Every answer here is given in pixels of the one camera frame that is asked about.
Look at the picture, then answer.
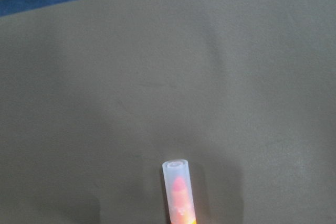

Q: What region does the orange highlighter pen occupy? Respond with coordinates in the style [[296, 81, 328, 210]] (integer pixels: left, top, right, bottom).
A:
[[162, 159, 196, 224]]

